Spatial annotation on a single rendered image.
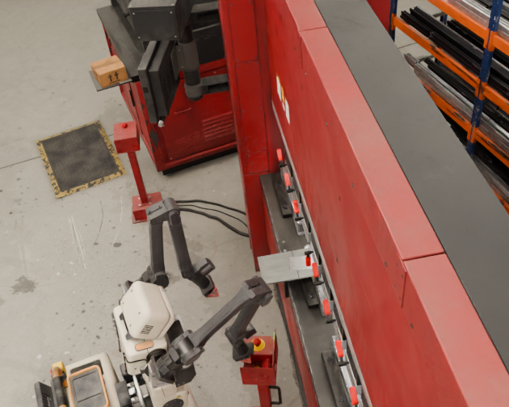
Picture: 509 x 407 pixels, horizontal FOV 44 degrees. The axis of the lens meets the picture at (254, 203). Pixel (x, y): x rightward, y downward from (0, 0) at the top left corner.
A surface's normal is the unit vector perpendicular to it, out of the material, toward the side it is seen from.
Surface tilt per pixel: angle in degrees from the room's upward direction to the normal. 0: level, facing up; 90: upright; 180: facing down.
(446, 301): 0
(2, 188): 0
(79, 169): 0
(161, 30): 90
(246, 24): 90
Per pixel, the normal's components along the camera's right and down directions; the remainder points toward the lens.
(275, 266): -0.08, -0.72
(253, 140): 0.16, 0.67
